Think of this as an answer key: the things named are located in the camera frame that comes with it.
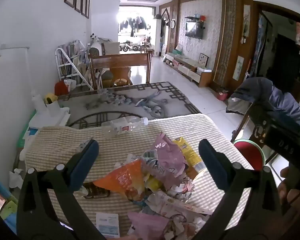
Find clear plastic bottle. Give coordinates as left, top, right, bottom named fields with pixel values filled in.
left=101, top=117, right=149, bottom=137

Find pile of torn paper scraps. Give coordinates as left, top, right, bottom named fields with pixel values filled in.
left=115, top=175, right=215, bottom=240

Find hanging wall scroll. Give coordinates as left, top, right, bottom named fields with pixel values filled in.
left=242, top=5, right=251, bottom=43

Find wooden television cabinet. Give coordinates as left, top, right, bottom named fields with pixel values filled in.
left=164, top=52, right=213, bottom=87

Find yellow toy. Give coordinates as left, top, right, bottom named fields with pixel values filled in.
left=44, top=93, right=58, bottom=105

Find white balance bike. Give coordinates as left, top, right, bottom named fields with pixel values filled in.
left=121, top=42, right=140, bottom=53

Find grey blue jacket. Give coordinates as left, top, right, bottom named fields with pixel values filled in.
left=226, top=77, right=300, bottom=125

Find person's right hand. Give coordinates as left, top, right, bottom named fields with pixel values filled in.
left=277, top=166, right=300, bottom=207

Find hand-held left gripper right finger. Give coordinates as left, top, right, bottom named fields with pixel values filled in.
left=192, top=139, right=289, bottom=240

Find beige striped cloth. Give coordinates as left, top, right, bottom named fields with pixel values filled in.
left=24, top=113, right=260, bottom=240

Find grey floral table cover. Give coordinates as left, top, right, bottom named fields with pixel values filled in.
left=57, top=81, right=202, bottom=130

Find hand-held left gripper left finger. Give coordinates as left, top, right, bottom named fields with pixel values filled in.
left=16, top=139, right=108, bottom=240

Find red basin green rim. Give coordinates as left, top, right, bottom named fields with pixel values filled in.
left=232, top=139, right=267, bottom=172

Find white desk lamp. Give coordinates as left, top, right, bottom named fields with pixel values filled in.
left=0, top=44, right=49, bottom=115

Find white storage box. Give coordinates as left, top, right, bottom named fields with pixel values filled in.
left=29, top=102, right=72, bottom=128

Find small red bucket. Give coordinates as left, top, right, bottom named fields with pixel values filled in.
left=216, top=90, right=229, bottom=102

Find white blue packet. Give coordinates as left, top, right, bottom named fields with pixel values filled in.
left=96, top=212, right=120, bottom=238

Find orange snack wrapper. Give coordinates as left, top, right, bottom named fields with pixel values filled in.
left=93, top=159, right=150, bottom=202

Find small framed picture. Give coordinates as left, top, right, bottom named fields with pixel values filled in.
left=198, top=53, right=209, bottom=67

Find blue white wrapper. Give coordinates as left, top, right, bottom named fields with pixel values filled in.
left=140, top=149, right=162, bottom=172

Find brown wooden side table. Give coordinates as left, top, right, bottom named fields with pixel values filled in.
left=87, top=50, right=153, bottom=90

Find yellow snack wrapper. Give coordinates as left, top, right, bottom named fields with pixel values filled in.
left=172, top=137, right=207, bottom=178

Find white metal rack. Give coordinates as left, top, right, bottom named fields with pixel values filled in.
left=55, top=39, right=94, bottom=90

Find pink silver-lined snack wrapper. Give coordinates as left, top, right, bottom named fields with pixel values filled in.
left=154, top=132, right=188, bottom=185

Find wall television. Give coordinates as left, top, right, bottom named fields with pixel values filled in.
left=185, top=21, right=203, bottom=40

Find white sofa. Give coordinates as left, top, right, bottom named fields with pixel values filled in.
left=89, top=37, right=120, bottom=55

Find pink plastic bag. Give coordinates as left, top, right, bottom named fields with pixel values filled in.
left=127, top=211, right=172, bottom=240

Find red bag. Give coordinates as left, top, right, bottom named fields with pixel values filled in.
left=54, top=80, right=69, bottom=96

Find hanging clothes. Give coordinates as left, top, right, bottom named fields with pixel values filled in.
left=119, top=16, right=150, bottom=37

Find crumpled white tissue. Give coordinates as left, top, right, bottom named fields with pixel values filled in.
left=9, top=169, right=24, bottom=189

